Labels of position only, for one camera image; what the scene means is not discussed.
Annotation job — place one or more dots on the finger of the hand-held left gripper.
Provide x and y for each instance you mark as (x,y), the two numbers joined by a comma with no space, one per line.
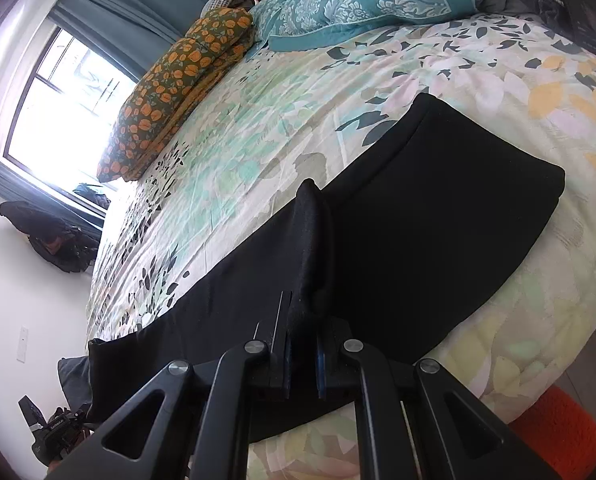
(29,412)

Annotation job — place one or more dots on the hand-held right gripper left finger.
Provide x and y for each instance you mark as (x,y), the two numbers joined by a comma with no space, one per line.
(287,365)

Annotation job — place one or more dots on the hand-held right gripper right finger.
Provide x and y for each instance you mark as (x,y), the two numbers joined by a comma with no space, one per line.
(322,365)

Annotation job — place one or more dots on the black pants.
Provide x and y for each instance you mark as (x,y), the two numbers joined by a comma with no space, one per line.
(428,200)

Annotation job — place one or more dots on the dark hanging clothes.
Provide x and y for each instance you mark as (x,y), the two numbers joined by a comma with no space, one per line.
(43,230)

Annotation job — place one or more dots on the blue curtain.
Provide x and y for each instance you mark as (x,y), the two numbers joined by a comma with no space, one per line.
(28,185)
(128,0)

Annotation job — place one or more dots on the person's orange fleece clothing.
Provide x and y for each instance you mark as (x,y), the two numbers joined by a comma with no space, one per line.
(558,435)

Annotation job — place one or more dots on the bed with leaf print sheet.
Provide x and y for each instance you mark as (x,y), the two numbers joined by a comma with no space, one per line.
(278,110)

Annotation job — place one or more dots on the bright window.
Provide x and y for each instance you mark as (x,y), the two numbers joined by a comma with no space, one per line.
(53,125)

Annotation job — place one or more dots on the orange floral folded quilt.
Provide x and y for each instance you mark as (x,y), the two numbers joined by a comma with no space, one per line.
(178,70)

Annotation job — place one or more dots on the teal damask pillow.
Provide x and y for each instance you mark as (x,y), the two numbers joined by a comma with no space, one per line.
(273,15)
(368,0)

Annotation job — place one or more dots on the white wall plate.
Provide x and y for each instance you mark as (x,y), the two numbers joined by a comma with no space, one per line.
(23,344)

